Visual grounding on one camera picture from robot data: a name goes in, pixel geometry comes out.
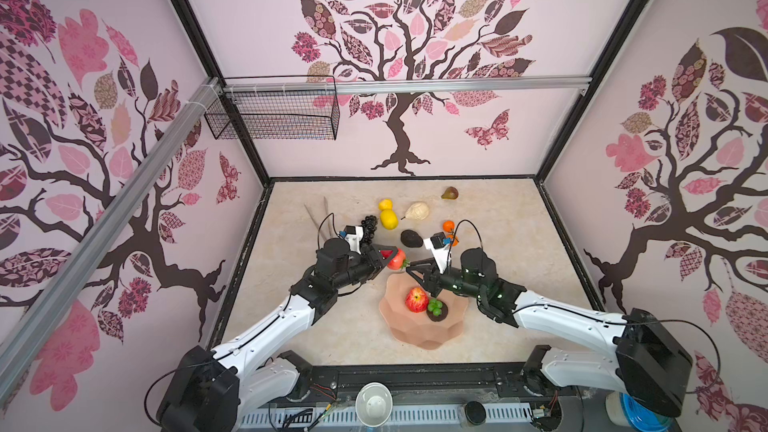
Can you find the pink scalloped fruit bowl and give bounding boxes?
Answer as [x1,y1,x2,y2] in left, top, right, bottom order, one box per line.
[379,273,469,350]

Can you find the silver metal tongs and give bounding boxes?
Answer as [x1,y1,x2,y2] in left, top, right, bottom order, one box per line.
[304,197,336,240]

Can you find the large yellow lemon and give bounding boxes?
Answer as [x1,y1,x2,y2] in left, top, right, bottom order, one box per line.
[380,209,399,230]

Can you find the dark purple grape bunch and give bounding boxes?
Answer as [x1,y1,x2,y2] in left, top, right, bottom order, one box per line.
[360,215,378,245]

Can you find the black wire basket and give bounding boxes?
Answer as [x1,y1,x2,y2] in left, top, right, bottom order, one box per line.
[205,74,341,141]

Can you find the small yellow lemon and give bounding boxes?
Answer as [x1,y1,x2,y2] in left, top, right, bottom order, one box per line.
[378,199,393,211]

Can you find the aluminium rail back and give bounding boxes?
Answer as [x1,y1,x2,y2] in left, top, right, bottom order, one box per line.
[224,75,592,95]

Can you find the red apple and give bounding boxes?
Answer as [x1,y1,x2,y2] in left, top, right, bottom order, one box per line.
[405,287,430,313]

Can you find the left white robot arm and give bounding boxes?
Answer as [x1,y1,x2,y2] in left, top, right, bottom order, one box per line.
[150,237,398,431]

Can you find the dark purple mangosteen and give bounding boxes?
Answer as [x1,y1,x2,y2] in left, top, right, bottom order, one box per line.
[426,299,449,322]

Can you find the black round cap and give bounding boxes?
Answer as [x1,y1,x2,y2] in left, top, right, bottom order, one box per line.
[463,401,487,426]

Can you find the red strawberry fruit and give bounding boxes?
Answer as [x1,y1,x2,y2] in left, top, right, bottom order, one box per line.
[382,249,409,271]

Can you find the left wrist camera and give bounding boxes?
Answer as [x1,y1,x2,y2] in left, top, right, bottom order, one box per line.
[340,225,364,254]

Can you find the cream white pear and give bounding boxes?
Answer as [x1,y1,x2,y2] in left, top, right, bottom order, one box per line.
[403,201,430,221]

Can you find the blue lidded container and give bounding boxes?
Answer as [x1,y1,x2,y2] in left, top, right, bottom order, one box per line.
[605,392,673,432]

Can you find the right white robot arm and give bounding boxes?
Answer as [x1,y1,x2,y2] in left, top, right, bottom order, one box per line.
[406,248,693,418]

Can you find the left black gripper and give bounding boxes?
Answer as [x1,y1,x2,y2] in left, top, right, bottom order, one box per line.
[334,243,398,290]

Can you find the aluminium rail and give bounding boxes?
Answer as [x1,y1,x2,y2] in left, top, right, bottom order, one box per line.
[1,77,221,400]
[224,75,592,95]

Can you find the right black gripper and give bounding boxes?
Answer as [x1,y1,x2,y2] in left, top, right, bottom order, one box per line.
[405,257,485,303]

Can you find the dark avocado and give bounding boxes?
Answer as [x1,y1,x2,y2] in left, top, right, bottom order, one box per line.
[400,229,423,249]

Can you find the aluminium rail left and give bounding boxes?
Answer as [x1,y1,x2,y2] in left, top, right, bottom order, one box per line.
[1,77,221,400]

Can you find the orange tangerine pair on stem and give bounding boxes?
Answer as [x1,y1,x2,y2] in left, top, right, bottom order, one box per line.
[442,220,459,246]

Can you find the white cup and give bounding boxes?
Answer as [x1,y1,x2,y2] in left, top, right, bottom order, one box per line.
[355,382,393,428]

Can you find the brown green pear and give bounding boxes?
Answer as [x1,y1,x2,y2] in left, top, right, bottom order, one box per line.
[441,186,459,200]

